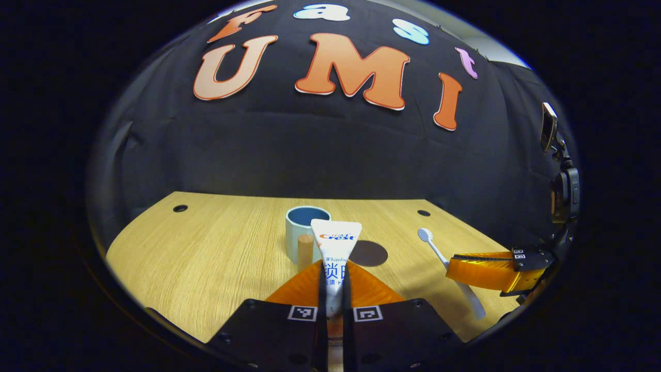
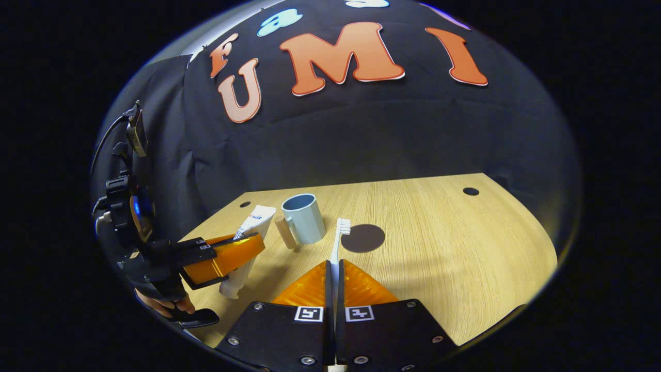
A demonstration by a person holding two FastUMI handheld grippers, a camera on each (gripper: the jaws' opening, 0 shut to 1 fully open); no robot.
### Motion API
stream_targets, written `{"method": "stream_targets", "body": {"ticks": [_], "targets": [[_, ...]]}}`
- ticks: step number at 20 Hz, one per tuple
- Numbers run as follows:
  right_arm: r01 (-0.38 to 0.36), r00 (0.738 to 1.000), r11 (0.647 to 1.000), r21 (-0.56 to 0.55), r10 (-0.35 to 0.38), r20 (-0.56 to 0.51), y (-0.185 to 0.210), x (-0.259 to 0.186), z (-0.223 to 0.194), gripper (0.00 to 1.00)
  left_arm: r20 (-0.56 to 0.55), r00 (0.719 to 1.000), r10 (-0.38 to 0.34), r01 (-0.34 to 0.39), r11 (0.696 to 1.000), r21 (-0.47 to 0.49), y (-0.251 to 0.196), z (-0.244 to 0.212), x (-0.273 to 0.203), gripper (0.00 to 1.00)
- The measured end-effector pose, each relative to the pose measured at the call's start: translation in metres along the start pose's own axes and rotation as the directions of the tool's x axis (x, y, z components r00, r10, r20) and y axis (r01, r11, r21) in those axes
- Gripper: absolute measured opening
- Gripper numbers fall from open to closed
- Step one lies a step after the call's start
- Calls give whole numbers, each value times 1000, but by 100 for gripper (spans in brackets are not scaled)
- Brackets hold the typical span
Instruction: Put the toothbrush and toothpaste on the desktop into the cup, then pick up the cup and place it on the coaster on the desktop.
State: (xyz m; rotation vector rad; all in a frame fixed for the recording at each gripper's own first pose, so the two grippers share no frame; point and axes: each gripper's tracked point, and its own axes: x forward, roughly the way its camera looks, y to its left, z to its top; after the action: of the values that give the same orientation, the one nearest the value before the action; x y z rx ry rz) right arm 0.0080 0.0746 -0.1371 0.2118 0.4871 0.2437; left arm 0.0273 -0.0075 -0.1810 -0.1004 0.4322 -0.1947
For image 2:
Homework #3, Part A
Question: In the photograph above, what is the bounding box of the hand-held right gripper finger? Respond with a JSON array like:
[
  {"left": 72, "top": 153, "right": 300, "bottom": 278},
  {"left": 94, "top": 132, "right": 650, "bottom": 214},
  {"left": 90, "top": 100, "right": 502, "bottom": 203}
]
[
  {"left": 336, "top": 258, "right": 459, "bottom": 371},
  {"left": 215, "top": 260, "right": 335, "bottom": 370}
]

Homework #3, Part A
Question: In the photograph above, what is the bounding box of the white toothpaste tube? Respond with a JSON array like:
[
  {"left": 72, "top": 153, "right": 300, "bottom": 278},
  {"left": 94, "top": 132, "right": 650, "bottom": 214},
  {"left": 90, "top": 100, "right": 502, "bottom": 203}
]
[{"left": 219, "top": 205, "right": 277, "bottom": 300}]

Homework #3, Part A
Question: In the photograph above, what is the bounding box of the blue cup with wooden handle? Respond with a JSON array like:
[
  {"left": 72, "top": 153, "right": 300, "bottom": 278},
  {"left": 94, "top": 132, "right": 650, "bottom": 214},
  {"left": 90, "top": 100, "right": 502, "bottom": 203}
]
[{"left": 275, "top": 194, "right": 326, "bottom": 250}]

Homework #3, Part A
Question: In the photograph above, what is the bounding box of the white toothbrush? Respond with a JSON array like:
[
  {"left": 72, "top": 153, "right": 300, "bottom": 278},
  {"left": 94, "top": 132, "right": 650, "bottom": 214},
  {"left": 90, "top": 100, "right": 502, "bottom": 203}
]
[{"left": 329, "top": 218, "right": 352, "bottom": 372}]

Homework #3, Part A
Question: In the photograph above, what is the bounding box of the dark round coaster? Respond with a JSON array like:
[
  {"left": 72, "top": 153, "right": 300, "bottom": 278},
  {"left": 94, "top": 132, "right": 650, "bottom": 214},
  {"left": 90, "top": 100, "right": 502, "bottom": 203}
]
[{"left": 341, "top": 224, "right": 386, "bottom": 254}]

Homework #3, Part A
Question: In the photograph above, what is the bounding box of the black backdrop cloth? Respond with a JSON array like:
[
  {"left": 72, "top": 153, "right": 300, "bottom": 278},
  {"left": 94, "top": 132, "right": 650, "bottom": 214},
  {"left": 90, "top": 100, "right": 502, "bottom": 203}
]
[{"left": 90, "top": 0, "right": 584, "bottom": 269}]

